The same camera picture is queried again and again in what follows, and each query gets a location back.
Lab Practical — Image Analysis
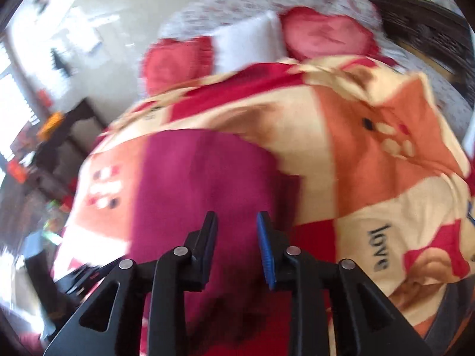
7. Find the floral bed sheet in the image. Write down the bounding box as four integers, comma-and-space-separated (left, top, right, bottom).
158, 0, 473, 140

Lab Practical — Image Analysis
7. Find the orange cream red fleece blanket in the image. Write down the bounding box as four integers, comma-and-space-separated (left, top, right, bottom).
53, 56, 474, 354

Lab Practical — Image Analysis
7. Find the left red heart pillow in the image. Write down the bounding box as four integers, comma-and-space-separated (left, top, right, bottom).
140, 36, 214, 96

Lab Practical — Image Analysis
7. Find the white rectangular pillow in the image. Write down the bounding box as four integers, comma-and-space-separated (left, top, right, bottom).
208, 10, 286, 74

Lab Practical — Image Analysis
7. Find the right red heart pillow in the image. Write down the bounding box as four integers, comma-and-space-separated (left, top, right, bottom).
279, 7, 380, 61

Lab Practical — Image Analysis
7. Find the dark carved wooden bed frame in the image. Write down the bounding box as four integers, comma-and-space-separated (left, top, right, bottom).
369, 0, 474, 107

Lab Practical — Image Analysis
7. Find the dark wooden side table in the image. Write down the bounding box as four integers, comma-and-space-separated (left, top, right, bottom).
10, 97, 109, 205

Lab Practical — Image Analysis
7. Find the red heart pillow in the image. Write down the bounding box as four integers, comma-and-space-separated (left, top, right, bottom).
279, 7, 380, 61
140, 36, 214, 96

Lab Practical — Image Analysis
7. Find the maroon red sweater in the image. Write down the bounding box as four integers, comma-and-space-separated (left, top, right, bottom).
130, 129, 300, 355

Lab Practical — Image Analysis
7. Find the yellow box on table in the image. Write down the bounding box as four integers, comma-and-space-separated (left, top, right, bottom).
36, 112, 65, 142

